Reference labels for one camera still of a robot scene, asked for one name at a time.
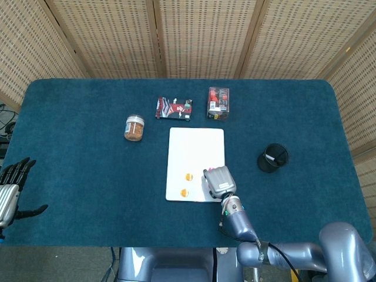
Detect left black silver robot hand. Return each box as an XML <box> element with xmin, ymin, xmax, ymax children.
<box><xmin>0</xmin><ymin>157</ymin><xmax>49</xmax><ymax>230</ymax></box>

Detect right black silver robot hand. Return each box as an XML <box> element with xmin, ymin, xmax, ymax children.
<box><xmin>203</xmin><ymin>165</ymin><xmax>237</xmax><ymax>199</ymax></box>

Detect white magnetic board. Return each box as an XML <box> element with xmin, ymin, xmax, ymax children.
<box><xmin>165</xmin><ymin>127</ymin><xmax>227</xmax><ymax>203</ymax></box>

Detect black mesh pen holder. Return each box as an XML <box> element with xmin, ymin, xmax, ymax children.
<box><xmin>257</xmin><ymin>143</ymin><xmax>290</xmax><ymax>173</ymax></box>

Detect clear plastic box red contents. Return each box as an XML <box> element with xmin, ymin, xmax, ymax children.
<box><xmin>206</xmin><ymin>86</ymin><xmax>230</xmax><ymax>122</ymax></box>

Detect blue carpet table mat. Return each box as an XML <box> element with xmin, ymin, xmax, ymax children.
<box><xmin>2</xmin><ymin>78</ymin><xmax>373</xmax><ymax>249</ymax></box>

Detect black red card box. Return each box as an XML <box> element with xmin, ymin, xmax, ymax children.
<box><xmin>155</xmin><ymin>97</ymin><xmax>193</xmax><ymax>122</ymax></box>

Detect grey-blue robot torso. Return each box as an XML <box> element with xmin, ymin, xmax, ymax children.
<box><xmin>117</xmin><ymin>247</ymin><xmax>243</xmax><ymax>282</ymax></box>

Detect clear jar with brown contents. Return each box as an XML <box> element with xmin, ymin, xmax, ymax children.
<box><xmin>123</xmin><ymin>114</ymin><xmax>146</xmax><ymax>142</ymax></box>

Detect woven rattan folding screen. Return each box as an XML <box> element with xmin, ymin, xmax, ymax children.
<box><xmin>0</xmin><ymin>0</ymin><xmax>376</xmax><ymax>224</ymax></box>

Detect black floor cables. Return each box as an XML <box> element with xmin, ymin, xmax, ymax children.
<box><xmin>0</xmin><ymin>102</ymin><xmax>18</xmax><ymax>159</ymax></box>

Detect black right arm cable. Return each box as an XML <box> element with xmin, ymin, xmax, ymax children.
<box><xmin>218</xmin><ymin>216</ymin><xmax>301</xmax><ymax>282</ymax></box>

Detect blue cable under table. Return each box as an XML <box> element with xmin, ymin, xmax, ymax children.
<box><xmin>109</xmin><ymin>247</ymin><xmax>119</xmax><ymax>282</ymax></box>

